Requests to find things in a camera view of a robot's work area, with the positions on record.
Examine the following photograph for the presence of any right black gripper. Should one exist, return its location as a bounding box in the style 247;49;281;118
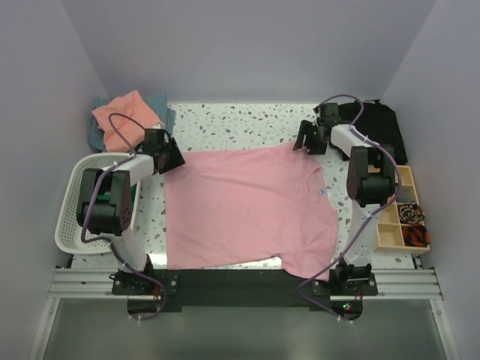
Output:
292;120;327;156

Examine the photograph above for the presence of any pink t shirt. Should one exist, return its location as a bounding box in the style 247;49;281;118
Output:
164;143;338;280

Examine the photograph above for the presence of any salmon folded t shirt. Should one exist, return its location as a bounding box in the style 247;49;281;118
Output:
92;90;165;152

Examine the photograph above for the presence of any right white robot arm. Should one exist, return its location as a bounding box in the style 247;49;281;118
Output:
293;98;402;295

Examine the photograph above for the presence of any orange black item in tray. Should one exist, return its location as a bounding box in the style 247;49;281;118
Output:
401;224;431;248

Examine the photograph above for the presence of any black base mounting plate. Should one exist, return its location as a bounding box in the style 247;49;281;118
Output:
109;269;379;318

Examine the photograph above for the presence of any white plastic laundry basket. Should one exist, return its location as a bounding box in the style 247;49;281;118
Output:
55;152;143;256

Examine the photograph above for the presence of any wooden compartment tray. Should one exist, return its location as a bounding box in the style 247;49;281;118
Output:
373;166;431;255

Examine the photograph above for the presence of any black folded garment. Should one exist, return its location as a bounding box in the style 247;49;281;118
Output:
327;101;408;165

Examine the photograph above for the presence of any green t shirt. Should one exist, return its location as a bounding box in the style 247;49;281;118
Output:
96;192;110;203

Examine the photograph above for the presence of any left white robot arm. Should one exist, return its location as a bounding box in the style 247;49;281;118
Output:
76;128;185;294

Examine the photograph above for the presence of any aluminium rail frame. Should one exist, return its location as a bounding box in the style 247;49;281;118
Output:
48;268;443;300

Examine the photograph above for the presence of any patterned black item in tray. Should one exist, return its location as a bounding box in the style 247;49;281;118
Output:
397;202;425;225

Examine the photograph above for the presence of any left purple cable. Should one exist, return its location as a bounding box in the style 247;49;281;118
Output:
80;112;168;322

